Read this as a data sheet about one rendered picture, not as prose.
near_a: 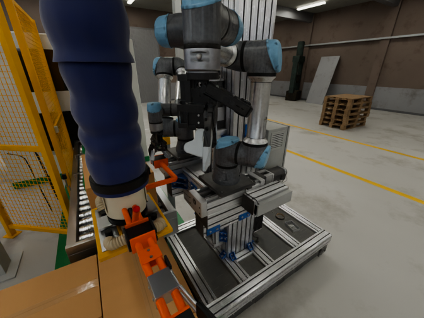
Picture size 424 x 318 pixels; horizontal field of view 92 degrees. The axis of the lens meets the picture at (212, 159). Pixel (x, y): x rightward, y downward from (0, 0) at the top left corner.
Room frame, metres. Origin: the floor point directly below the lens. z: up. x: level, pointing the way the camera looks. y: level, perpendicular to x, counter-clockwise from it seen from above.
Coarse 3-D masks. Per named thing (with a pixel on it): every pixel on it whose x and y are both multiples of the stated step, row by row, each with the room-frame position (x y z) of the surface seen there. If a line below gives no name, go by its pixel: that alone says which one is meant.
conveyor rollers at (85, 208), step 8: (80, 152) 2.57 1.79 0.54; (80, 160) 2.27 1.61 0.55; (80, 168) 2.04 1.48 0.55; (80, 176) 1.88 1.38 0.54; (80, 184) 1.72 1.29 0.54; (80, 192) 1.57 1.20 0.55; (80, 200) 1.48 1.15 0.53; (80, 208) 1.34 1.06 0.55; (88, 208) 1.36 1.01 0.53; (80, 216) 1.25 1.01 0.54; (88, 216) 1.28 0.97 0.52; (80, 224) 1.17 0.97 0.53; (88, 224) 1.20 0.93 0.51; (80, 232) 1.09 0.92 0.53; (80, 240) 1.02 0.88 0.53
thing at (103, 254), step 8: (96, 208) 0.82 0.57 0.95; (96, 216) 0.75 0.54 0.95; (96, 224) 0.71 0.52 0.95; (96, 232) 0.66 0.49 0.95; (104, 232) 0.63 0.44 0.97; (112, 232) 0.66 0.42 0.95; (120, 232) 0.66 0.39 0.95; (96, 240) 0.62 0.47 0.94; (104, 248) 0.57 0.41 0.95; (120, 248) 0.58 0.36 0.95; (104, 256) 0.54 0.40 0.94; (112, 256) 0.55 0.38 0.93
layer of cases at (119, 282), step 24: (72, 264) 0.83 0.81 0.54; (96, 264) 0.83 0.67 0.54; (120, 264) 0.83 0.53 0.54; (24, 288) 0.69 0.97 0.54; (48, 288) 0.69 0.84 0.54; (72, 288) 0.69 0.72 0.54; (96, 288) 0.69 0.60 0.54; (120, 288) 0.69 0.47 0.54; (144, 288) 0.69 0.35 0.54; (0, 312) 0.57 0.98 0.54; (24, 312) 0.57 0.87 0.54; (48, 312) 0.57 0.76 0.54; (72, 312) 0.57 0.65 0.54; (96, 312) 0.57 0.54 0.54; (120, 312) 0.57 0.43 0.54; (144, 312) 0.57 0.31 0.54; (192, 312) 0.57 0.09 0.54
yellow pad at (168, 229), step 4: (148, 192) 0.96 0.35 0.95; (148, 196) 0.92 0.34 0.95; (148, 200) 0.88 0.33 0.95; (156, 204) 0.85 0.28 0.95; (156, 212) 0.79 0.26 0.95; (160, 212) 0.79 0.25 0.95; (144, 216) 0.75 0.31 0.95; (148, 216) 0.75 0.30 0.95; (152, 216) 0.73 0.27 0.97; (156, 216) 0.74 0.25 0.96; (160, 216) 0.75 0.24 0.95; (164, 216) 0.76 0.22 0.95; (152, 220) 0.73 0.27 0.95; (168, 224) 0.71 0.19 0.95; (164, 228) 0.68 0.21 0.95; (168, 228) 0.68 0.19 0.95; (172, 228) 0.69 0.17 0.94; (160, 232) 0.66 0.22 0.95; (164, 232) 0.66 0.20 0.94; (168, 232) 0.67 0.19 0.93; (160, 236) 0.65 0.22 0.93
